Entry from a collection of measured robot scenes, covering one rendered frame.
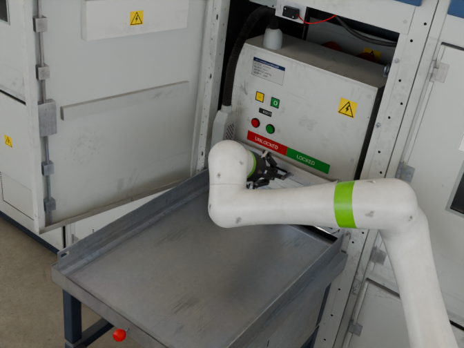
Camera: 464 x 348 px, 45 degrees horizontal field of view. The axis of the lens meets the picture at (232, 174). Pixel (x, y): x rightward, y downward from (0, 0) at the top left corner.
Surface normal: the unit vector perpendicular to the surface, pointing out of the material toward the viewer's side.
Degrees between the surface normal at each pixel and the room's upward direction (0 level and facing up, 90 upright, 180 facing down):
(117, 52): 90
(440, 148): 90
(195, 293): 0
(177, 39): 90
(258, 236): 0
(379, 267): 90
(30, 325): 0
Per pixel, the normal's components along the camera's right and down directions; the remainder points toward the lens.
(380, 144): -0.58, 0.35
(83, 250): 0.80, 0.38
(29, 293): 0.12, -0.85
